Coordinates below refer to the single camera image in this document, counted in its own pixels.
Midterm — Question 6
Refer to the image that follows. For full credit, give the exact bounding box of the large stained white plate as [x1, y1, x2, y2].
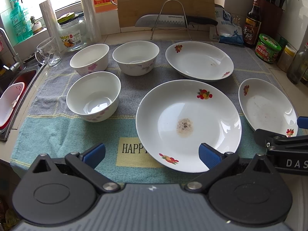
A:
[136, 79, 242, 173]

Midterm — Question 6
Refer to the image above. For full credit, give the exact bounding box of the white floral bowl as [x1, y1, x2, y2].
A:
[66, 71, 121, 123]

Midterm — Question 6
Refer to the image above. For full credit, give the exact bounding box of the white fruit plate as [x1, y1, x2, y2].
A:
[166, 41, 234, 82]
[238, 78, 298, 138]

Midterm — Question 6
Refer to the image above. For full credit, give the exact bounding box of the clear glass bottle red cap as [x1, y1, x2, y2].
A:
[287, 43, 308, 84]

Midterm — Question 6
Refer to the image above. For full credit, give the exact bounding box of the grey teal dish towel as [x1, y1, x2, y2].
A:
[10, 41, 283, 184]

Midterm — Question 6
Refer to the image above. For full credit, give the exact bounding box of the yellow lid spice jar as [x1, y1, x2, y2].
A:
[277, 44, 296, 72]

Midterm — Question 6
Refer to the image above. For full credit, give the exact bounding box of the green lid sauce jar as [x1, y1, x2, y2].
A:
[255, 33, 281, 64]

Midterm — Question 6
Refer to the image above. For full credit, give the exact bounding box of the red white colander basin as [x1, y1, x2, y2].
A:
[0, 82, 26, 129]

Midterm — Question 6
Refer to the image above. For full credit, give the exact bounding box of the dark vinegar bottle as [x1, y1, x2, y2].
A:
[242, 0, 262, 46]

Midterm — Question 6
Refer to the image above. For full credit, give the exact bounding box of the clear glass mug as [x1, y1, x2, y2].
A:
[34, 37, 62, 67]

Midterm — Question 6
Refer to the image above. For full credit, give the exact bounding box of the blue white salt bag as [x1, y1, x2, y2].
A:
[209, 5, 244, 46]

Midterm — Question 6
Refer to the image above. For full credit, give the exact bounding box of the metal sink faucet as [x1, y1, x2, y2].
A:
[0, 28, 24, 73]

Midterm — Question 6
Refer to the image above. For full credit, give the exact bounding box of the dark red knife block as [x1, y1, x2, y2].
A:
[260, 0, 285, 38]

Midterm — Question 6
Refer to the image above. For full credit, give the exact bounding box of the glass jar yellow lid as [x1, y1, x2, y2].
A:
[57, 12, 88, 52]

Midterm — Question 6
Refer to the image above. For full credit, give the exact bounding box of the plastic wrap roll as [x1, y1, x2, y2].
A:
[39, 0, 65, 54]
[81, 0, 101, 43]

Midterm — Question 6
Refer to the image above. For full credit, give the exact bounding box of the small potted plant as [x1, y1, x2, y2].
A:
[30, 16, 43, 34]

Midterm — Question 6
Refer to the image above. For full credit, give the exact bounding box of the green dish soap bottle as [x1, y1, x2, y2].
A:
[9, 0, 33, 43]

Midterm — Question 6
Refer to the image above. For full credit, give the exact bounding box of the black handled santoku knife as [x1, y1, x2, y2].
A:
[135, 14, 218, 28]

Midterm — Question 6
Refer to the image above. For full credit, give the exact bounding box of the metal wire rack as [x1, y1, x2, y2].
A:
[150, 0, 192, 40]

